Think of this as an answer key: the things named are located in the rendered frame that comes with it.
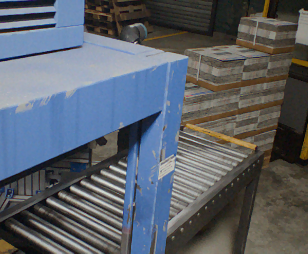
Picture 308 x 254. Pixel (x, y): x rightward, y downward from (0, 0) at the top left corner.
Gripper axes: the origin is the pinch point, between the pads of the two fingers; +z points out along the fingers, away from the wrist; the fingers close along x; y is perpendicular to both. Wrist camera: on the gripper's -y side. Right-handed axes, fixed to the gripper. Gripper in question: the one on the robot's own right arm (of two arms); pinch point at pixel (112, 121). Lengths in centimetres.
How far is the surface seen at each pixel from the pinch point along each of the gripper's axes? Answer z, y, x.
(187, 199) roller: -22, -32, -50
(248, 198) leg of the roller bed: 42, -59, -45
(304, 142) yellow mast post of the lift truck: 217, -78, -21
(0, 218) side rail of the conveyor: -81, -16, -11
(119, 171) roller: -22.1, -19.1, -17.0
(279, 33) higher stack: 175, 23, -31
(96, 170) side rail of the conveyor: -30.3, -15.7, -11.3
